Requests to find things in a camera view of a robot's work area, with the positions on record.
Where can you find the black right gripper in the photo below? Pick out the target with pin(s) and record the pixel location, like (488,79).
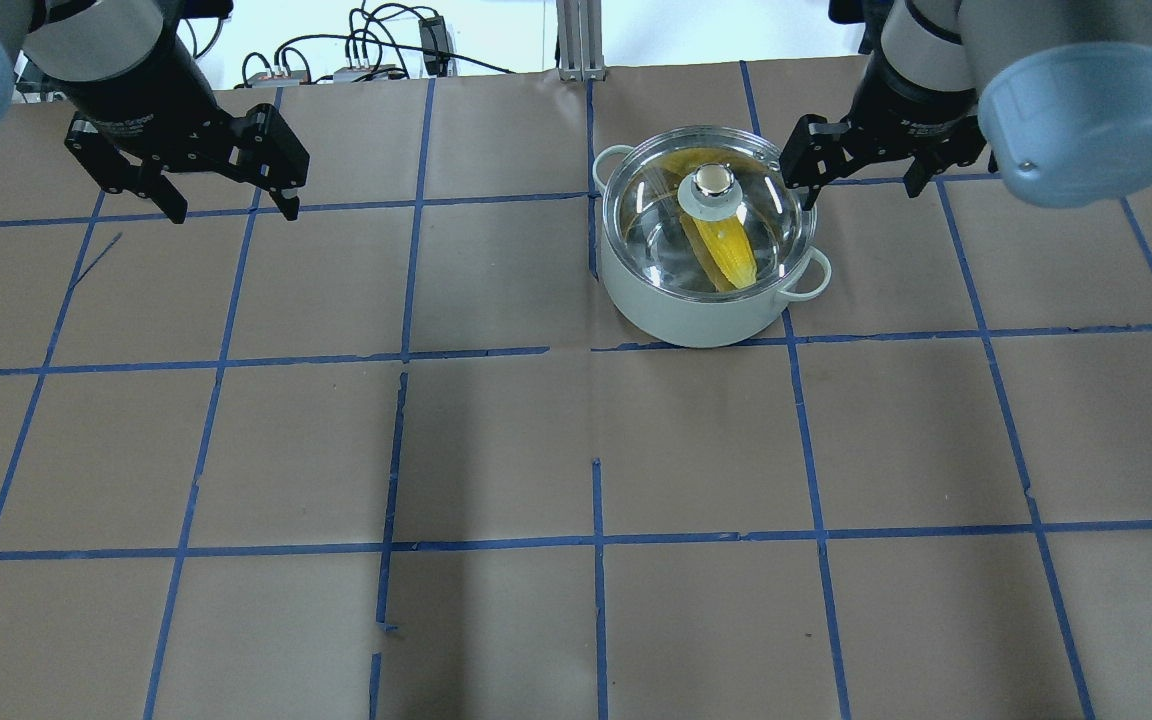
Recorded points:
(904,108)

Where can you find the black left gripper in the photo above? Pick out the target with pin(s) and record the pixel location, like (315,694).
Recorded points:
(141,100)

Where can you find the yellow corn cob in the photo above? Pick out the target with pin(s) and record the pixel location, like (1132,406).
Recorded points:
(711,202)

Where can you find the glass pot lid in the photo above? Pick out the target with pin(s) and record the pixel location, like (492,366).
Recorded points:
(642,221)

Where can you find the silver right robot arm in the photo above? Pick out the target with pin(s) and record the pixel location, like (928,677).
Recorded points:
(1059,93)

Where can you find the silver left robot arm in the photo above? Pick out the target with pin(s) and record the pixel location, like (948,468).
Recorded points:
(88,39)

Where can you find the pale green steel pot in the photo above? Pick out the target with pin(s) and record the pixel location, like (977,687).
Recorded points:
(695,324)

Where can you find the black power adapter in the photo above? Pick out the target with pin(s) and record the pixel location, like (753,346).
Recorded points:
(436,46)

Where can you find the aluminium frame post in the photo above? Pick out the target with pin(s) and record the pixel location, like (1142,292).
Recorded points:
(579,55)

